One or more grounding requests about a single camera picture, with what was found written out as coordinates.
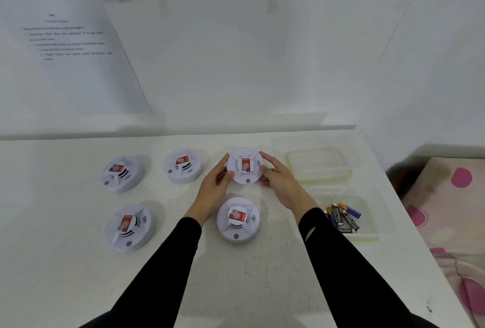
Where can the person's right hand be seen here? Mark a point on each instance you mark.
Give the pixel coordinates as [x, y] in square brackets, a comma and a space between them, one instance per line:
[288, 191]

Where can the person's left hand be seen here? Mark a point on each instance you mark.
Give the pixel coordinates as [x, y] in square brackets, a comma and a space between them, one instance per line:
[210, 195]

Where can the white round smoke detector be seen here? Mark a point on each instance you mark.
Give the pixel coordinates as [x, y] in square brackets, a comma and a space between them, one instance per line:
[236, 176]
[189, 176]
[129, 183]
[227, 231]
[142, 238]

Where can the heap of dark batteries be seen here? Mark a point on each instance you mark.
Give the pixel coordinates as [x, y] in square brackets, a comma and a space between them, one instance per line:
[345, 219]

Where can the person's right forearm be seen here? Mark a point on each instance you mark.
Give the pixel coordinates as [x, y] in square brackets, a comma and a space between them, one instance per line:
[360, 282]

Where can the person's left forearm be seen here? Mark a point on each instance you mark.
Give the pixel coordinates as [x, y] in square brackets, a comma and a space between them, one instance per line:
[151, 282]

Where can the clear plastic container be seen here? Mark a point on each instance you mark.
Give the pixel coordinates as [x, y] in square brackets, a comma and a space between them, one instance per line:
[318, 164]
[369, 206]

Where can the white paper with text lines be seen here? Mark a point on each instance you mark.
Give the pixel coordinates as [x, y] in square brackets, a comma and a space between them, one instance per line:
[98, 89]

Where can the pink dotted pillow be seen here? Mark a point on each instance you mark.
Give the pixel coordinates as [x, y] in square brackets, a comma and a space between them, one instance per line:
[447, 202]

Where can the pink dotted bedsheet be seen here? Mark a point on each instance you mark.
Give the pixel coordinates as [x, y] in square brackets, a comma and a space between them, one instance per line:
[466, 293]

